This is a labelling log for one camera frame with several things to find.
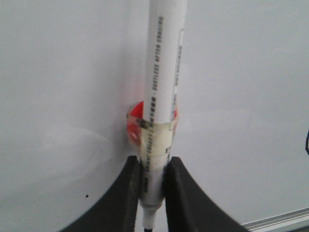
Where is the white whiteboard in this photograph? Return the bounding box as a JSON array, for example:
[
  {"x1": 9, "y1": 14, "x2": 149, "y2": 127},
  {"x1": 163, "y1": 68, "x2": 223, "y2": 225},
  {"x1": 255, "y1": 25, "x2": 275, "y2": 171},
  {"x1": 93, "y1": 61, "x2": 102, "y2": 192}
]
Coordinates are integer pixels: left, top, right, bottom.
[{"x1": 0, "y1": 0, "x2": 309, "y2": 232}]

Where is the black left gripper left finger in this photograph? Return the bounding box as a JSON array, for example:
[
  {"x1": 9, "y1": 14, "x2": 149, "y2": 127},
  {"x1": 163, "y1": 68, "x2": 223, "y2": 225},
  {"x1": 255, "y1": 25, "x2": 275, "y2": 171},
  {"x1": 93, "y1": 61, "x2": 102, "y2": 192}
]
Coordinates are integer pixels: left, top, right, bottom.
[{"x1": 63, "y1": 156, "x2": 140, "y2": 232}]

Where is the white whiteboard marker pen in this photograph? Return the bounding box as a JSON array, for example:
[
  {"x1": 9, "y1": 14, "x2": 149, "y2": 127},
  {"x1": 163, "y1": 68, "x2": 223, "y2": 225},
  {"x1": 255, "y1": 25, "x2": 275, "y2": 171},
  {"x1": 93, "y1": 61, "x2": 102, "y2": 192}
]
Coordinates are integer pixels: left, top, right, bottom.
[{"x1": 140, "y1": 0, "x2": 188, "y2": 232}]

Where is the red round magnet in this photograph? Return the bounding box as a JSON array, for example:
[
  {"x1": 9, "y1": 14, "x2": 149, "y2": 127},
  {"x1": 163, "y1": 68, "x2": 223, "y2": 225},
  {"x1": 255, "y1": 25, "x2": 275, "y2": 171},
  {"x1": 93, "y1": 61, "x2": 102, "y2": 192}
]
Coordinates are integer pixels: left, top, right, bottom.
[{"x1": 126, "y1": 101, "x2": 178, "y2": 149}]

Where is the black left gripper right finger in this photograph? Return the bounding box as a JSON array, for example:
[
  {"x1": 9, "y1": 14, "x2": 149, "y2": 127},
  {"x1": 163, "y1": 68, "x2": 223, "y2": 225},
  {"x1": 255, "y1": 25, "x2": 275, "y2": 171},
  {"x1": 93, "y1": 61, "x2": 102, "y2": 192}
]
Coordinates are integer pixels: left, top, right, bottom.
[{"x1": 165, "y1": 157, "x2": 246, "y2": 232}]

